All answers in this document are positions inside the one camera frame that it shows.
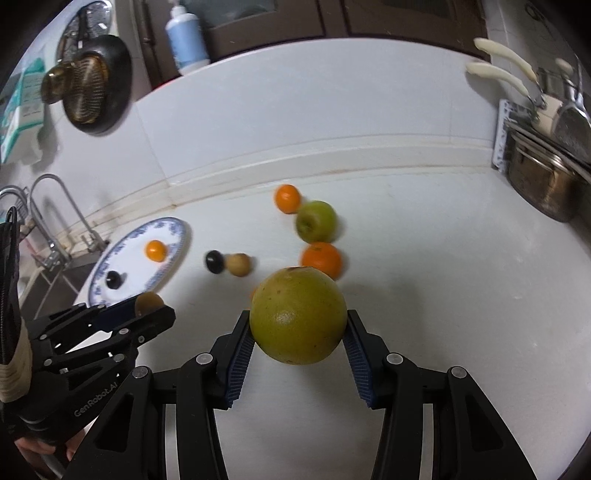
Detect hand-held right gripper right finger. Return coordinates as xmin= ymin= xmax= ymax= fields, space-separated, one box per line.
xmin=344 ymin=310 xmax=539 ymax=480

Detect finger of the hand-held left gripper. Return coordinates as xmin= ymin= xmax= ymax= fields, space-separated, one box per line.
xmin=44 ymin=305 xmax=177 ymax=370
xmin=30 ymin=298 xmax=141 ymax=342

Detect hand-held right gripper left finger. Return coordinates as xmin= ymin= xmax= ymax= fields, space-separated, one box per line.
xmin=69 ymin=310 xmax=257 ymax=480

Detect blue patterned white plate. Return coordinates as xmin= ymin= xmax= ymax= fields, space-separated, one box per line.
xmin=88 ymin=217 xmax=191 ymax=308

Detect large yellow-green grapefruit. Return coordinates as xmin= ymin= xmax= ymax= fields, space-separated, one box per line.
xmin=249 ymin=266 xmax=348 ymax=365

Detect green apple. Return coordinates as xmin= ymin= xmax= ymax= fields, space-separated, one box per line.
xmin=295 ymin=200 xmax=338 ymax=243

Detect person's left hand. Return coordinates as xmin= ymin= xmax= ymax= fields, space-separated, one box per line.
xmin=14 ymin=427 xmax=87 ymax=468

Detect steel sink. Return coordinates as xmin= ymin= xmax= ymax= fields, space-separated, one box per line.
xmin=18 ymin=258 xmax=100 ymax=321

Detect steel tap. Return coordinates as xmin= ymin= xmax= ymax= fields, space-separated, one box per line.
xmin=0 ymin=185 xmax=72 ymax=274

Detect gooseneck steel faucet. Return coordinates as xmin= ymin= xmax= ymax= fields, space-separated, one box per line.
xmin=29 ymin=174 xmax=110 ymax=254

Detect teal and white box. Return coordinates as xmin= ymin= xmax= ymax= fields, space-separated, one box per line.
xmin=0 ymin=58 xmax=48 ymax=163

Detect brass mesh strainer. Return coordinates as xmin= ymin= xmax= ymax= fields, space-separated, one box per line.
xmin=41 ymin=52 xmax=110 ymax=123

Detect black frying pan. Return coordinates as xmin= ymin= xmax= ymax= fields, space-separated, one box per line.
xmin=62 ymin=34 xmax=133 ymax=136

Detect white patterned knife rack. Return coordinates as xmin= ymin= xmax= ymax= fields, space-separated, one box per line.
xmin=491 ymin=99 xmax=517 ymax=172

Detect white and blue pump bottle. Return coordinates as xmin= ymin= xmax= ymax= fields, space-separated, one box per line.
xmin=165 ymin=0 xmax=211 ymax=77

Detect round metal lid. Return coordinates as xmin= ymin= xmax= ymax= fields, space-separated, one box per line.
xmin=56 ymin=0 xmax=114 ymax=63

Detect steel cleaver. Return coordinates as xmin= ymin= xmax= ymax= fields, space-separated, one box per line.
xmin=551 ymin=85 xmax=591 ymax=162

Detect black ribbed strap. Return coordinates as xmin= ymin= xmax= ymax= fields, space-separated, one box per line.
xmin=0 ymin=207 xmax=24 ymax=367

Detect cream handled knife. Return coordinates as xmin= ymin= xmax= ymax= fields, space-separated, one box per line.
xmin=465 ymin=62 xmax=530 ymax=96
xmin=473 ymin=38 xmax=539 ymax=80

